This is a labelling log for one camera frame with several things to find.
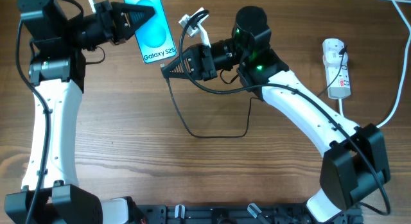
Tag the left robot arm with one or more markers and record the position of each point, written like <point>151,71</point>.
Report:
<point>49,191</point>

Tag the blue Galaxy smartphone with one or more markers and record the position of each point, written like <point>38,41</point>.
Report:
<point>154,37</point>

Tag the white power strip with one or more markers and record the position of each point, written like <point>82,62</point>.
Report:
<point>337,78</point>

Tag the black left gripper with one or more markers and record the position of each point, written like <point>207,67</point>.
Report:
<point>106,13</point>

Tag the white USB charger plug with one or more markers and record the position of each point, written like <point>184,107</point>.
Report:
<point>335,58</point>

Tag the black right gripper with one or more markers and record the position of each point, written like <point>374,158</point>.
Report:
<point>201,62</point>

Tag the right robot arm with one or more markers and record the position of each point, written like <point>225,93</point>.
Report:
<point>354,158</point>

